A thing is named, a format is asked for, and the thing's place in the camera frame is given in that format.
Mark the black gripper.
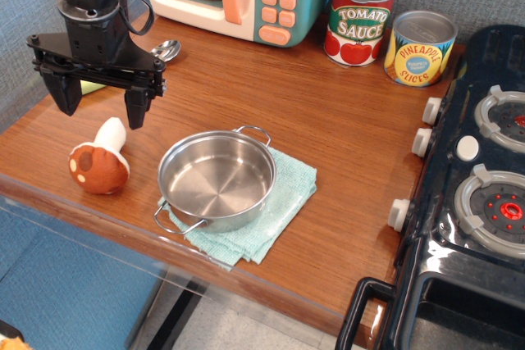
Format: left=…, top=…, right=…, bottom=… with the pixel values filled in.
left=27, top=5, right=166, bottom=130

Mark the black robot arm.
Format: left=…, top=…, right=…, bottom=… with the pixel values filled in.
left=27, top=0, right=166, bottom=130

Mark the plush brown mushroom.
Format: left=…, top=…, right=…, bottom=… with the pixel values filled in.
left=68, top=117, right=130, bottom=194

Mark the silver steel pot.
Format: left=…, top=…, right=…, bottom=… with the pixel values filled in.
left=153, top=125, right=277, bottom=235

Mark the teal folded cloth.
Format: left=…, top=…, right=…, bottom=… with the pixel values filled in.
left=157, top=146, right=318, bottom=266

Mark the orange plush toy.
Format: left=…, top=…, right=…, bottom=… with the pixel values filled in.
left=0, top=337, right=32, bottom=350

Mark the tomato sauce can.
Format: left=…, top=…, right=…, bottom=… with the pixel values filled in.
left=324, top=0, right=395, bottom=66

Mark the pineapple slices can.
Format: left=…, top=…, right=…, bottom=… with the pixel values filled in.
left=384, top=11, right=458, bottom=87

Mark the black toy stove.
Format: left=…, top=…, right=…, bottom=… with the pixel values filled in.
left=336, top=25, right=524, bottom=349

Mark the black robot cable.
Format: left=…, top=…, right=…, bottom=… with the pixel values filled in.
left=118, top=0, right=156, bottom=37

